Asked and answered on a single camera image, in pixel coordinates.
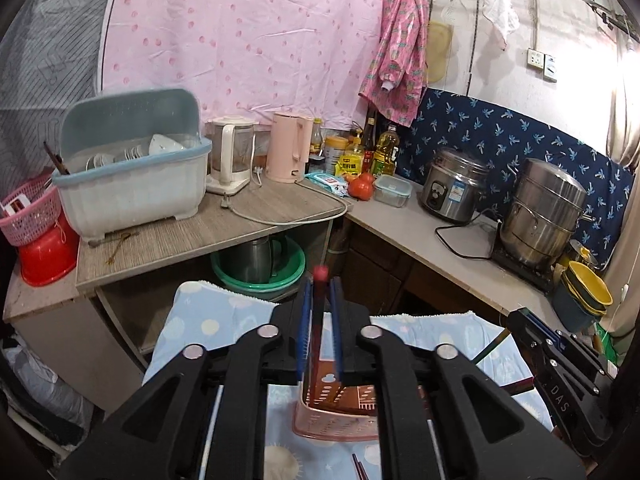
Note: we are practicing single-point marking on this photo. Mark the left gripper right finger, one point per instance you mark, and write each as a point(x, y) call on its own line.
point(439, 415)

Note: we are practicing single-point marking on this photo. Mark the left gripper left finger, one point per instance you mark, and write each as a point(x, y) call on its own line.
point(204, 413)

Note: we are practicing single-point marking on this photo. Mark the dark purple chopstick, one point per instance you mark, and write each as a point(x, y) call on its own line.
point(357, 467)

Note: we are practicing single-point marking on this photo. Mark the red chopstick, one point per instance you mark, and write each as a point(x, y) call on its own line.
point(321, 280)

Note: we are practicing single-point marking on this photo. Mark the dark green chopstick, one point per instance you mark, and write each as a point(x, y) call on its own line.
point(491, 347)

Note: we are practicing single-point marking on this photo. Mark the maroon chopstick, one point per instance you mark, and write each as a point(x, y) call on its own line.
point(362, 471)

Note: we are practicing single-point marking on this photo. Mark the yellow teal bowl stack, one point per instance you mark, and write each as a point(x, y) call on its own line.
point(581, 298)

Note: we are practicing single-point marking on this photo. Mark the black induction cooker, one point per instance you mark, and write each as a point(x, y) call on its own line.
point(539, 278)

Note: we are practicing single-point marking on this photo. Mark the light blue patterned tablecloth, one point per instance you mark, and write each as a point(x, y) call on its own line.
point(206, 314)

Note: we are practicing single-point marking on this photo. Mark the pink perforated utensil basket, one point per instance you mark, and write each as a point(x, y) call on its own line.
point(333, 412)

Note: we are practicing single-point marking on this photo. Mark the steel stacked steamer pot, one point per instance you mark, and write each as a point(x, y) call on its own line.
point(546, 208)

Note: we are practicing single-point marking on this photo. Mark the green basin under counter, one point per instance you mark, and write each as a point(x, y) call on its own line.
point(264, 268)

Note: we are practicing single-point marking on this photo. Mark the red plastic basin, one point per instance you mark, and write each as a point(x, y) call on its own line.
point(51, 256)

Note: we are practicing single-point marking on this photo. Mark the steel rice cooker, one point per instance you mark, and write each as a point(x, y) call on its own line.
point(454, 184)

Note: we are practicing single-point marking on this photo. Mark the pink plastic basket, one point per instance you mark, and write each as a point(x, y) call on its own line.
point(30, 210)

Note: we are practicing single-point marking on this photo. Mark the clear food container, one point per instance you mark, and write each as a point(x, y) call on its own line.
point(391, 190)

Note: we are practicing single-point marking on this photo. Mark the red tomato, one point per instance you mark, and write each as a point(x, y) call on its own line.
point(361, 187)

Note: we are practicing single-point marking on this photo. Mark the teal white dish rack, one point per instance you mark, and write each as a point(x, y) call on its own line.
point(131, 158)

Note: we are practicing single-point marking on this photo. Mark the wet wipes pack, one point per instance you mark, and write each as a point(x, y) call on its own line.
point(337, 186)

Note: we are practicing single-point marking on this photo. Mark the yellow oil bottle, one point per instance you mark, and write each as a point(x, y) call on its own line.
point(384, 159)

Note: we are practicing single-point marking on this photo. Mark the blue floral backsplash cloth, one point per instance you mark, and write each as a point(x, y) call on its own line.
point(502, 140)

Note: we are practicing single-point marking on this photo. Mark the yellow seasoning bag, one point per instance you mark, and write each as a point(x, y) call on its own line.
point(349, 164)

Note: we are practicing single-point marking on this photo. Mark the dark soy sauce bottle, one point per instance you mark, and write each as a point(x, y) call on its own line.
point(368, 142)

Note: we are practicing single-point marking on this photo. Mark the pink electric kettle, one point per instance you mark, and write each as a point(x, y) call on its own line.
point(289, 147)

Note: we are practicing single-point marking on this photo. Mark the pink floral apron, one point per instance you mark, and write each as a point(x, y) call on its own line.
point(397, 76)

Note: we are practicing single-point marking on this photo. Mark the white hanging cloth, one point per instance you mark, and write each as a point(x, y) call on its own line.
point(503, 19)

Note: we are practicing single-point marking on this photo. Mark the pink dotted curtain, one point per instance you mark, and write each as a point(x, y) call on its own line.
point(249, 58)

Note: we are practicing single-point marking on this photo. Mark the grey striped curtain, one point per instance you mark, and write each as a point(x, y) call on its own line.
point(49, 61)

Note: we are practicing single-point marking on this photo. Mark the wall power socket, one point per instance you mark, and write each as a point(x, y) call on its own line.
point(543, 62)

